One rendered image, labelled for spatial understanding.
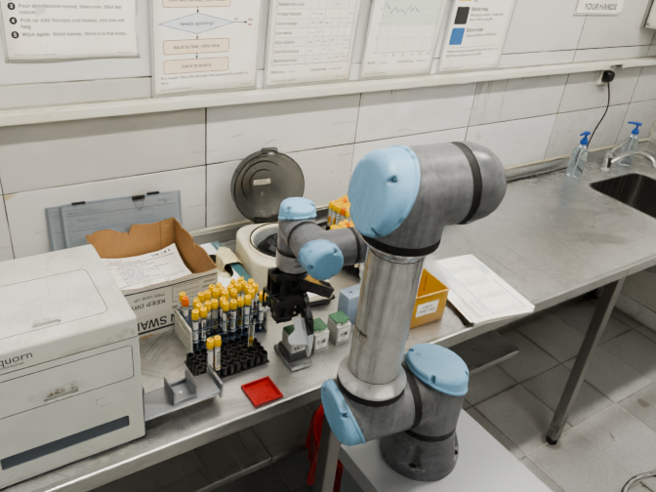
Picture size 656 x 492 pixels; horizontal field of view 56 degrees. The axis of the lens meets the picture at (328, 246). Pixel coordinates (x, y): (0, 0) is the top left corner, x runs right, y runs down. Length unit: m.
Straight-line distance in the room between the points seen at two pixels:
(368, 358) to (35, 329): 0.54
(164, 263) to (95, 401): 0.59
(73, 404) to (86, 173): 0.69
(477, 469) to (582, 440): 1.59
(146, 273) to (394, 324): 0.88
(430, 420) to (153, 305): 0.71
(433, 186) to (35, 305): 0.72
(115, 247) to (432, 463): 0.99
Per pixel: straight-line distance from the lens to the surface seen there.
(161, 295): 1.50
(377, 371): 0.99
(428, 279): 1.70
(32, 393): 1.16
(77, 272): 1.25
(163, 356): 1.50
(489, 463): 1.30
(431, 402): 1.11
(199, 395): 1.34
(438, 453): 1.21
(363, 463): 1.24
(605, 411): 3.04
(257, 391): 1.40
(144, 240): 1.74
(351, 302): 1.55
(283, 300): 1.33
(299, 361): 1.46
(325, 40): 1.85
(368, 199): 0.82
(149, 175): 1.74
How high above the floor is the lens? 1.85
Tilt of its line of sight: 30 degrees down
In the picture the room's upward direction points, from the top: 7 degrees clockwise
